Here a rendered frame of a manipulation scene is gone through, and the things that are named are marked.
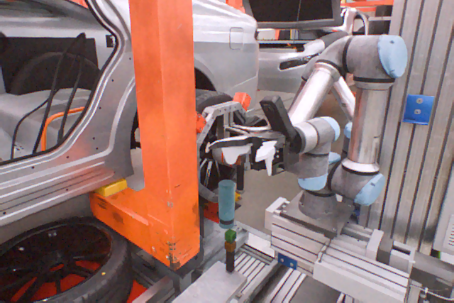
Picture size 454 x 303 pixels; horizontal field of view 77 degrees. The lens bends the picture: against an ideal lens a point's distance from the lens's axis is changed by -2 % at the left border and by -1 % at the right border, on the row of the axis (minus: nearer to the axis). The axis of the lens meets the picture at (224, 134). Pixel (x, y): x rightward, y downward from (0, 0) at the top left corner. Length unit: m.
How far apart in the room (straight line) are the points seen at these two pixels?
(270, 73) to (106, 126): 2.89
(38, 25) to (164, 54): 2.35
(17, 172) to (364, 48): 1.35
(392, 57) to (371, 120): 0.19
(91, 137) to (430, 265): 1.43
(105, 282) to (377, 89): 1.25
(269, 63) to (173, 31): 3.11
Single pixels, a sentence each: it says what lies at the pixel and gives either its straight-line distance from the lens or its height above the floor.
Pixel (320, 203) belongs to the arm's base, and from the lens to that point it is 1.14.
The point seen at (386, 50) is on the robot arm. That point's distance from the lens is 0.92.
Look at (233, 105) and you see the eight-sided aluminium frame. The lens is 1.59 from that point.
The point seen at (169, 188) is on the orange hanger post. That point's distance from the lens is 1.14.
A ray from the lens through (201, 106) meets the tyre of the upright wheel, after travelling 1.51.
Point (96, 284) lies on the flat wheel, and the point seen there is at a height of 0.50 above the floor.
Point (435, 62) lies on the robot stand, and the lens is 1.14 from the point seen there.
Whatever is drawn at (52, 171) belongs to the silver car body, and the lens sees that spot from 1.47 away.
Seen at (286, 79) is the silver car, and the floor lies 0.97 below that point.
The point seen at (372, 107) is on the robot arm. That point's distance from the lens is 0.97.
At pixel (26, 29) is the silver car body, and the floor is 1.56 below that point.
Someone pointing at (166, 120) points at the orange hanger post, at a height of 1.18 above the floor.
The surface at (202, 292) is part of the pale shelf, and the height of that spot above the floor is 0.45.
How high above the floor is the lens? 1.44
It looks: 18 degrees down
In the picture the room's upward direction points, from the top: straight up
